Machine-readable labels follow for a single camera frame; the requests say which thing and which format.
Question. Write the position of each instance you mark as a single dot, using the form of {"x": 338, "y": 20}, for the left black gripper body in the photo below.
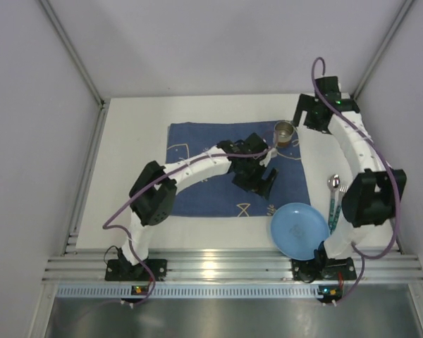
{"x": 259, "y": 172}

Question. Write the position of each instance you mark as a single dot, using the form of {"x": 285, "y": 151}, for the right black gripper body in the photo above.
{"x": 306, "y": 110}

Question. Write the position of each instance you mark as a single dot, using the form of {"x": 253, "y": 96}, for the small metal cup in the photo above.
{"x": 283, "y": 133}

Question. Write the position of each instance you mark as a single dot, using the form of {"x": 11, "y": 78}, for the blue cloth placemat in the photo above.
{"x": 218, "y": 196}

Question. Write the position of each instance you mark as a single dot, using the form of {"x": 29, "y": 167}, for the light blue plastic plate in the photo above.
{"x": 297, "y": 230}

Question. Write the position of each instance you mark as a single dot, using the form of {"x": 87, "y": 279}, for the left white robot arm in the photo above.
{"x": 153, "y": 193}

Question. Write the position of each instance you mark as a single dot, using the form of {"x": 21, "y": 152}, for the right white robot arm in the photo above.
{"x": 371, "y": 205}

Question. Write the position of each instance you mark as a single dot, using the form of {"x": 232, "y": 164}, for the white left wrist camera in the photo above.
{"x": 272, "y": 153}

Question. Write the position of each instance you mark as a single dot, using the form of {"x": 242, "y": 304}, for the metal spoon teal handle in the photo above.
{"x": 333, "y": 185}

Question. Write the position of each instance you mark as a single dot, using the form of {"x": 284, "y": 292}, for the metal fork teal handle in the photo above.
{"x": 334, "y": 221}

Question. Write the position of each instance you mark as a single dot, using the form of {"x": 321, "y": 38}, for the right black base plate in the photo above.
{"x": 332, "y": 270}

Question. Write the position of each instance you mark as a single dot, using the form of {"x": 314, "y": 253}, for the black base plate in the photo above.
{"x": 119, "y": 271}
{"x": 332, "y": 270}

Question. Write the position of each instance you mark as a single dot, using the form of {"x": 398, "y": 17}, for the aluminium mounting rail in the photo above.
{"x": 227, "y": 267}

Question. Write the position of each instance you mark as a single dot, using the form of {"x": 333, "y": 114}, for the right aluminium frame post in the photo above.
{"x": 395, "y": 25}

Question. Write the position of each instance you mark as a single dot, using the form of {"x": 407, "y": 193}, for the aluminium frame post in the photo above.
{"x": 395, "y": 25}
{"x": 61, "y": 33}

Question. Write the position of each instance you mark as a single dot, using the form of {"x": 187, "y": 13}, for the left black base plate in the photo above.
{"x": 119, "y": 271}

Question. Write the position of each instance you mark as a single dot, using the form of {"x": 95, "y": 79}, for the left aluminium frame post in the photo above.
{"x": 61, "y": 33}

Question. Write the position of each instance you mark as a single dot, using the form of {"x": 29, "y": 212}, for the perforated grey cable duct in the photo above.
{"x": 197, "y": 291}

